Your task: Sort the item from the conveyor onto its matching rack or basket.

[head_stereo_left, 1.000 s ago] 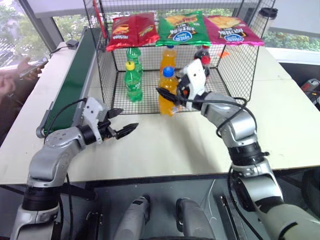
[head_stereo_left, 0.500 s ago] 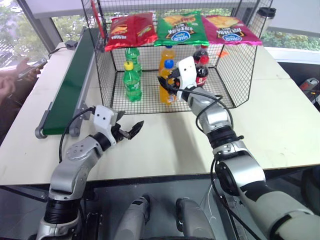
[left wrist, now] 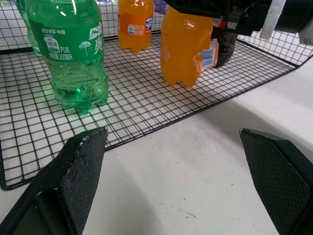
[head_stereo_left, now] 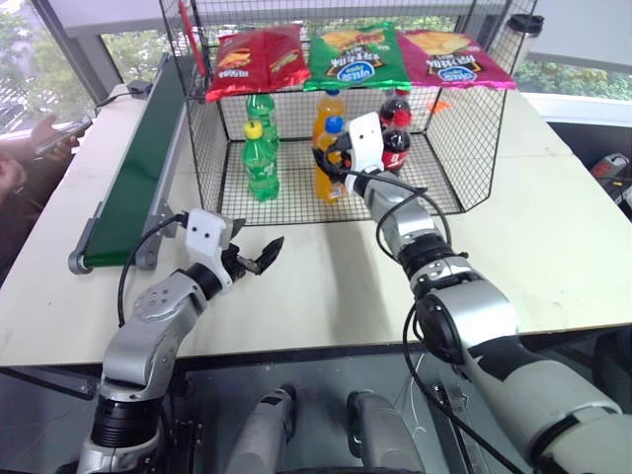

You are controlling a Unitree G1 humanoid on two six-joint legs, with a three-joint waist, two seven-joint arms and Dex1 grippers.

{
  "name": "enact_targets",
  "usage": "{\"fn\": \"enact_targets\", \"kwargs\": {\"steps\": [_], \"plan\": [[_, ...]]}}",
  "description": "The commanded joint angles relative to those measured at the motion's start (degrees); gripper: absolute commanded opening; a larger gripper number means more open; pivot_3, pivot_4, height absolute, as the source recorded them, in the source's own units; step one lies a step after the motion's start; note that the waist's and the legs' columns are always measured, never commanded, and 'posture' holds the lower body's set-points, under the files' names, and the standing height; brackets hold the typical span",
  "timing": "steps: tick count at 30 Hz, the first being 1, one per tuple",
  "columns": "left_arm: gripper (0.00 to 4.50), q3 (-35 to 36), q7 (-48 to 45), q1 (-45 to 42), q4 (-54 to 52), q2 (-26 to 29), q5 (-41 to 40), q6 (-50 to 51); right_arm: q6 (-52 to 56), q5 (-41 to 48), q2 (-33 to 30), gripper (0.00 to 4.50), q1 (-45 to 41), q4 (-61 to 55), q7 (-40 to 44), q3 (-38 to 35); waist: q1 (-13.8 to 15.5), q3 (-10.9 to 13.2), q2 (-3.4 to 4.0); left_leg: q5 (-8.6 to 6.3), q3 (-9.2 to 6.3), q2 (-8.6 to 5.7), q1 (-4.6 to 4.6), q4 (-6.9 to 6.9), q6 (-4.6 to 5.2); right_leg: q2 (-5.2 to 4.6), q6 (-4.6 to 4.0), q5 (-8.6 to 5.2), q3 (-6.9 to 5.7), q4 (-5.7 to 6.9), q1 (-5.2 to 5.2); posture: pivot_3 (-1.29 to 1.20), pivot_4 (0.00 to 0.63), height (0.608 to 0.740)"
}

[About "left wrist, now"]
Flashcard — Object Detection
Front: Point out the black wire mesh rack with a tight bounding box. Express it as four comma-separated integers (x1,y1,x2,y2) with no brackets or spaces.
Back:
0,0,313,192

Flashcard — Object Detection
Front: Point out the green plastic soda bottle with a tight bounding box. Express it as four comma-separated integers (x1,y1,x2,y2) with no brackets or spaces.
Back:
17,0,43,57

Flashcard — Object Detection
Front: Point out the green Sprite soda bottle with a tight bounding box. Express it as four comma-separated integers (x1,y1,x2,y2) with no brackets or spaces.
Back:
25,0,110,115

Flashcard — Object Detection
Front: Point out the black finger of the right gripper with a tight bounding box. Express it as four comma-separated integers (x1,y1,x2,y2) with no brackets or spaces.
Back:
162,0,223,19

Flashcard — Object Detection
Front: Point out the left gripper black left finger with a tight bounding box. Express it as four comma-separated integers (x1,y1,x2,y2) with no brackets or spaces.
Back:
0,126,109,235

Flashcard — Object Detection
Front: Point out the orange Fanta soda bottle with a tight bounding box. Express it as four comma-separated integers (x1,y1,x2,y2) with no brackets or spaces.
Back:
117,0,155,53
160,6,220,88

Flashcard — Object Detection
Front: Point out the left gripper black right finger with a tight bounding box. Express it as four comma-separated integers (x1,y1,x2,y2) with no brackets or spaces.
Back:
239,128,313,235

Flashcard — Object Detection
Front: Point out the dark cola soda bottle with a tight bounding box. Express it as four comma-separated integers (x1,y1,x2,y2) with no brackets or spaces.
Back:
212,15,238,68

